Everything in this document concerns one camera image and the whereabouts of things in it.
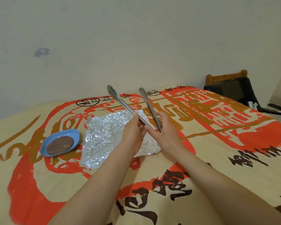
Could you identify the person's right hand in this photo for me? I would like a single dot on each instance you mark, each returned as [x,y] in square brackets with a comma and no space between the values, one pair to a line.
[167,138]

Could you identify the person's left hand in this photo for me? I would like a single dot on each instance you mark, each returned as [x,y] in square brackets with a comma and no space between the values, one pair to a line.
[131,135]

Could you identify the person's right thumb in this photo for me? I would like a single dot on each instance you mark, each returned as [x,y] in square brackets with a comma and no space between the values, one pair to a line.
[152,133]

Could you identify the person's left thumb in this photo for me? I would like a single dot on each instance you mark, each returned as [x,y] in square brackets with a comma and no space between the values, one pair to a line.
[142,128]

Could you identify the metal kitchen tongs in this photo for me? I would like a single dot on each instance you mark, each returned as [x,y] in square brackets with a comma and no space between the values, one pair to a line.
[131,110]

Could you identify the person's left forearm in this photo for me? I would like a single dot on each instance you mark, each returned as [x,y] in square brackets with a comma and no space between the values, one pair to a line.
[98,187]

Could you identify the person's right forearm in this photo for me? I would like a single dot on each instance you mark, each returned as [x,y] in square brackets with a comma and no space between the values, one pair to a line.
[222,192]

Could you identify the crumpled aluminium foil sheet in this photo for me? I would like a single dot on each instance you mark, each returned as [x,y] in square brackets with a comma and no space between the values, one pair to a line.
[103,138]

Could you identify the printed beige and red tablecloth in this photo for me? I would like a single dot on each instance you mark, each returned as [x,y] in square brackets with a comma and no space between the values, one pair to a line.
[224,142]

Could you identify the blue plastic dish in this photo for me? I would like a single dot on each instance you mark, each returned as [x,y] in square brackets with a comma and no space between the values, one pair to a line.
[60,142]

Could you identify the round brown meat patty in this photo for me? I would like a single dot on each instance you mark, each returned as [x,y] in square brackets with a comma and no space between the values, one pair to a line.
[60,145]

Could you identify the wooden chair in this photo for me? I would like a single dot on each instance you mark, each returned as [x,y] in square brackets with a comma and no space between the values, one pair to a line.
[224,78]

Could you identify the black floor mop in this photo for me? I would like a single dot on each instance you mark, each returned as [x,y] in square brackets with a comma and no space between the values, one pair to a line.
[279,106]

